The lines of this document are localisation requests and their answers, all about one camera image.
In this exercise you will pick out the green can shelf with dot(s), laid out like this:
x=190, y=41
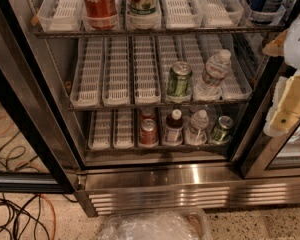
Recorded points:
x=178, y=85
x=220, y=133

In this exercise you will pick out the green can middle shelf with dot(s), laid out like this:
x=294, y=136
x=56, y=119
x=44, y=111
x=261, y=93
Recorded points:
x=178, y=85

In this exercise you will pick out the white green soda can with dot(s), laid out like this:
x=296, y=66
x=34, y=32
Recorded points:
x=142, y=14

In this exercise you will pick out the red coke can top shelf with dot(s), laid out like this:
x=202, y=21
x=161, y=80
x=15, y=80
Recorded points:
x=101, y=14

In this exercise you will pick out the dark drink bottle white cap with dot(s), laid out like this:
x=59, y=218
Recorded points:
x=173, y=128

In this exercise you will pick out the red can bottom shelf rear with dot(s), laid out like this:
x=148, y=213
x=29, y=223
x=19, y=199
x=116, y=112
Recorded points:
x=147, y=113

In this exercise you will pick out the middle wire shelf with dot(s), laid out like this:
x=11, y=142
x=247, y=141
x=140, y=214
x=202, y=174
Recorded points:
x=156, y=105

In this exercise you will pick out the open glass fridge door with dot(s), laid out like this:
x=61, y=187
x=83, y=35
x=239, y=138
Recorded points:
x=28, y=100

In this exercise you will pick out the stainless steel fridge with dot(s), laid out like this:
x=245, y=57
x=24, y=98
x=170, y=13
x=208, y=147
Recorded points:
x=119, y=70

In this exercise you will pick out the green can bottom shelf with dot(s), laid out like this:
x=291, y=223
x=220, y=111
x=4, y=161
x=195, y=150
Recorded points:
x=220, y=133

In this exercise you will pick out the small water bottle bottom shelf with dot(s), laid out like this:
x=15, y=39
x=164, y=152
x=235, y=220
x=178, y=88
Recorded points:
x=195, y=133

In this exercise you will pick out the clear plastic bin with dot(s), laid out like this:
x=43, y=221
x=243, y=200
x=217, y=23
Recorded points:
x=172, y=224

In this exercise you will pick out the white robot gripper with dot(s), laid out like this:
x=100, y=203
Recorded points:
x=298, y=42

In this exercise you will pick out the red can bottom shelf front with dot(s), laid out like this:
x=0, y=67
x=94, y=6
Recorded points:
x=148, y=136

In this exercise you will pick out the top wire shelf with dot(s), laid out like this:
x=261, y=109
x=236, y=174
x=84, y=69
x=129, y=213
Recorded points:
x=158, y=32

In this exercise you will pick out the clear water bottle middle shelf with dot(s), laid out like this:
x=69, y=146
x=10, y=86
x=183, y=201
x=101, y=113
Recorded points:
x=216, y=70

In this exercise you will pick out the wire shelf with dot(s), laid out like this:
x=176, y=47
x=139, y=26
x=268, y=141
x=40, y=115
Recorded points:
x=209, y=147
x=158, y=32
x=156, y=105

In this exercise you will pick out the bottom wire shelf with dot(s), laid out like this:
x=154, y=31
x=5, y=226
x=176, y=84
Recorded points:
x=209, y=147

